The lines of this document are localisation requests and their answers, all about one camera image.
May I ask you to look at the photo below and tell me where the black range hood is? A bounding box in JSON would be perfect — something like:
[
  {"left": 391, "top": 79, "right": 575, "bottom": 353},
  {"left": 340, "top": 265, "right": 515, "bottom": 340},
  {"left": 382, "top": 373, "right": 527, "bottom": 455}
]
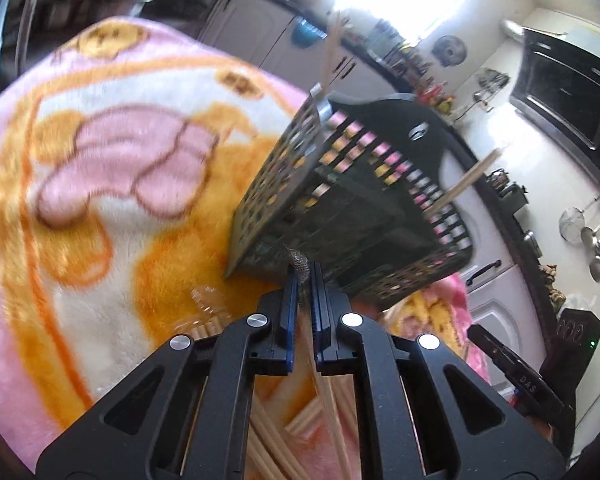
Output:
[{"left": 509, "top": 26, "right": 600, "bottom": 173}]

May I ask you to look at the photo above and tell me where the round wall fan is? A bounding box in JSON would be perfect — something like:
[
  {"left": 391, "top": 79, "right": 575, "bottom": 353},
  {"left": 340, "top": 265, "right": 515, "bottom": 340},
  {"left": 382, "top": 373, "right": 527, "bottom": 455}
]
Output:
[{"left": 432, "top": 35, "right": 469, "bottom": 69}]

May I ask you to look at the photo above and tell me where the clear plastic wrapper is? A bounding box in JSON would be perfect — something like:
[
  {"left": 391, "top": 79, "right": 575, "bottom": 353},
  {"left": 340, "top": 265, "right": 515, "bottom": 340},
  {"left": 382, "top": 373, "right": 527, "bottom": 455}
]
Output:
[{"left": 189, "top": 285, "right": 232, "bottom": 333}]

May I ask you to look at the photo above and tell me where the pink printed bear blanket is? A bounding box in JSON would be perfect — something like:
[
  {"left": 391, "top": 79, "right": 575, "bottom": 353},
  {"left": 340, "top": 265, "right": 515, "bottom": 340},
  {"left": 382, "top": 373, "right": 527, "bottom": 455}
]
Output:
[{"left": 0, "top": 15, "right": 491, "bottom": 480}]

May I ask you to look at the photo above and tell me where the metal strainer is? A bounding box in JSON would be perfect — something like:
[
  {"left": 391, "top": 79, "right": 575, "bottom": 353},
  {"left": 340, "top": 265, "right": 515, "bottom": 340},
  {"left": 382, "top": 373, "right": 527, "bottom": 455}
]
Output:
[{"left": 558, "top": 194, "right": 600, "bottom": 242}]

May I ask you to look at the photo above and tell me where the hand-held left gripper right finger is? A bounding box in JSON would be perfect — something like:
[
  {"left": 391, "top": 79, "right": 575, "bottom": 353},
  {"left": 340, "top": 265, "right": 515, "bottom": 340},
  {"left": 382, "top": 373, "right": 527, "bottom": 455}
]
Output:
[{"left": 310, "top": 262, "right": 566, "bottom": 480}]

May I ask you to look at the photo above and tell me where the wooden chopstick patterned tip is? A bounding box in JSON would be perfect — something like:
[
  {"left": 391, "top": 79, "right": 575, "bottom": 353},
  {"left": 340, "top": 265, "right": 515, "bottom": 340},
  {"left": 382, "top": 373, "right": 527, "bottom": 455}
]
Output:
[{"left": 285, "top": 244, "right": 353, "bottom": 480}]

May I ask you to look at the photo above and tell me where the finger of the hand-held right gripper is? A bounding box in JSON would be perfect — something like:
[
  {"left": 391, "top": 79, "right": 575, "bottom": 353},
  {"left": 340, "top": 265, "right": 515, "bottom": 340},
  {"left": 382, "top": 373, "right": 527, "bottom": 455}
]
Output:
[{"left": 467, "top": 324, "right": 577, "bottom": 417}]

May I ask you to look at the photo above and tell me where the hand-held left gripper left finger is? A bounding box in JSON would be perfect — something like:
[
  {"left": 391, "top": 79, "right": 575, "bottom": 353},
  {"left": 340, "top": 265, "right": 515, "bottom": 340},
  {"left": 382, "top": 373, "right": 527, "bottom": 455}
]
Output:
[{"left": 35, "top": 260, "right": 301, "bottom": 480}]

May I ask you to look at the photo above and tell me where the plain wooden chopstick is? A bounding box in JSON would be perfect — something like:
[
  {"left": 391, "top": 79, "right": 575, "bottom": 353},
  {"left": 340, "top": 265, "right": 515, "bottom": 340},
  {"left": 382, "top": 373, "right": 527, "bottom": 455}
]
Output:
[
  {"left": 430, "top": 146, "right": 510, "bottom": 213},
  {"left": 320, "top": 10, "right": 348, "bottom": 92}
]

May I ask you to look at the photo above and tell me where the row of condiment bottles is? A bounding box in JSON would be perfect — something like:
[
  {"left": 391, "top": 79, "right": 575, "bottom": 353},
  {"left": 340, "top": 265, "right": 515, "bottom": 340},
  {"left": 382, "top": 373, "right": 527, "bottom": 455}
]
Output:
[{"left": 375, "top": 17, "right": 458, "bottom": 113}]

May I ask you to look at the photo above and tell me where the pile of wooden chopsticks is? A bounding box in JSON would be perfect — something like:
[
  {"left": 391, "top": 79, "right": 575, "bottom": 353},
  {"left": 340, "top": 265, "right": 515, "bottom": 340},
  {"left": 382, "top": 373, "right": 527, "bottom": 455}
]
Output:
[{"left": 180, "top": 310, "right": 361, "bottom": 480}]

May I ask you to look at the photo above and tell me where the black plastic utensil basket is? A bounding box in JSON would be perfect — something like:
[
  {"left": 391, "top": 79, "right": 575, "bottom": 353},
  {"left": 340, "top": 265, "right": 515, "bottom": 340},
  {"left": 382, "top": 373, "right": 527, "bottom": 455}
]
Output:
[{"left": 225, "top": 85, "right": 481, "bottom": 313}]

